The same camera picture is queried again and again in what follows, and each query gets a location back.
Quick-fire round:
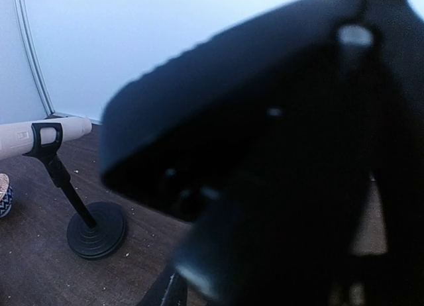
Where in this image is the tall black mic stand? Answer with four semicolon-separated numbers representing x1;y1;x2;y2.
100;0;423;305

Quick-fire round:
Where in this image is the beige microphone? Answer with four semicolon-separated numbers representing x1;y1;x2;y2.
1;117;92;160

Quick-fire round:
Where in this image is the red patterned bowl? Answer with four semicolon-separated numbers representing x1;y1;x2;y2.
0;173;13;218

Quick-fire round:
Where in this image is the left aluminium frame post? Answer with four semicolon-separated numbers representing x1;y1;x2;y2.
13;0;64;118

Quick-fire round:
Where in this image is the short black mic stand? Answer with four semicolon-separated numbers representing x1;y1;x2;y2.
25;122;127;260

